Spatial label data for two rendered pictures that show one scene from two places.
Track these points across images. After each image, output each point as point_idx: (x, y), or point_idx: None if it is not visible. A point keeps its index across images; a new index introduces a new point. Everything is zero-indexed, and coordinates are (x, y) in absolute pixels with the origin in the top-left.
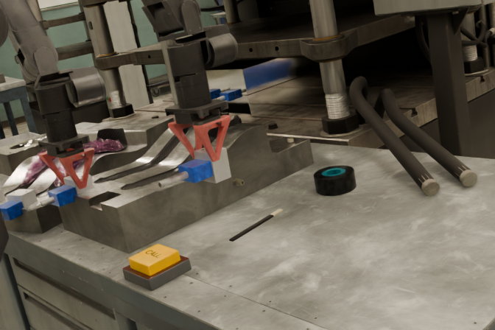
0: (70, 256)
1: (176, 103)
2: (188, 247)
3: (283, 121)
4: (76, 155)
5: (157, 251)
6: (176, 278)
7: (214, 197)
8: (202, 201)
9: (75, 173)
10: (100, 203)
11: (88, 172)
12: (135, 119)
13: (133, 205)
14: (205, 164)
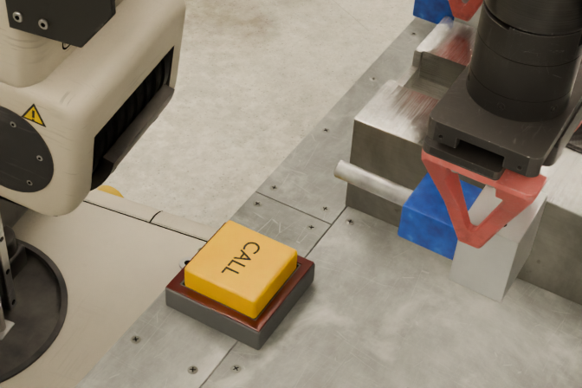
0: (339, 109)
1: None
2: (375, 309)
3: None
4: None
5: (253, 261)
6: (216, 334)
7: None
8: (563, 264)
9: None
10: (388, 80)
11: (481, 1)
12: None
13: (391, 142)
14: (441, 225)
